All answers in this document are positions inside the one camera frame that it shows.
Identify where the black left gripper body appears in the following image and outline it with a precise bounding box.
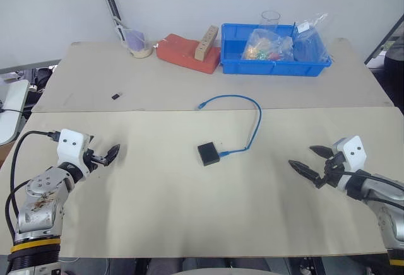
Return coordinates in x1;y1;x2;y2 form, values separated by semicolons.
81;148;108;173

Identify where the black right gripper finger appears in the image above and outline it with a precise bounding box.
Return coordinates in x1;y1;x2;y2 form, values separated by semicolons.
309;144;334;160
288;160;324;185

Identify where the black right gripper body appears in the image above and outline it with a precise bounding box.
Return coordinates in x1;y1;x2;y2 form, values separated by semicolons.
314;150;347;189

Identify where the small black box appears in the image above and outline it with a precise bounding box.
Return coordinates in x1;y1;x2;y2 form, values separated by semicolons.
197;141;221;167

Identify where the blue plastic bin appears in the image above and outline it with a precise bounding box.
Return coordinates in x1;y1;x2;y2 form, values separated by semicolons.
220;23;333;77

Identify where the clear cup with purple insert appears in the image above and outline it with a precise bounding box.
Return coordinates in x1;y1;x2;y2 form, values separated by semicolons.
124;28;153;59

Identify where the plastic bag with dark item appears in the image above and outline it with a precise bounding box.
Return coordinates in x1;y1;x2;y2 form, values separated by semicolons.
290;12;331;64

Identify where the dark-clothed bystander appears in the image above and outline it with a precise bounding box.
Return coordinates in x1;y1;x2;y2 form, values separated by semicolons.
383;25;404;115

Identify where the plastic bag of colourful items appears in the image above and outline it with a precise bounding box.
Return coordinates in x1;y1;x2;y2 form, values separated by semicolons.
241;28;295;63

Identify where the clear plastic cup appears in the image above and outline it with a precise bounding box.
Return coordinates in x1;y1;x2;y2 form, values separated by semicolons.
260;10;282;31

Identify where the wooden block with holes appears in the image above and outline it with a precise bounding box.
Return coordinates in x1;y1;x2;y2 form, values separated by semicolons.
194;25;220;62

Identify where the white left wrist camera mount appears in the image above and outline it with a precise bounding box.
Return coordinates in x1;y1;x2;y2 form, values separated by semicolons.
57;128;90;175

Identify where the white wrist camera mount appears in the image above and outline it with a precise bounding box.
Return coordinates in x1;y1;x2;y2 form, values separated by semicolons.
332;135;369;175
57;128;90;175

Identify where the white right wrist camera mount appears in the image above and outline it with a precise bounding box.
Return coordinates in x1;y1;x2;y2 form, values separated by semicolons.
332;135;369;175

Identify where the blue Ethernet cable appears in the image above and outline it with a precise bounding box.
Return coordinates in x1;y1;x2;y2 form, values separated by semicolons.
195;95;263;158

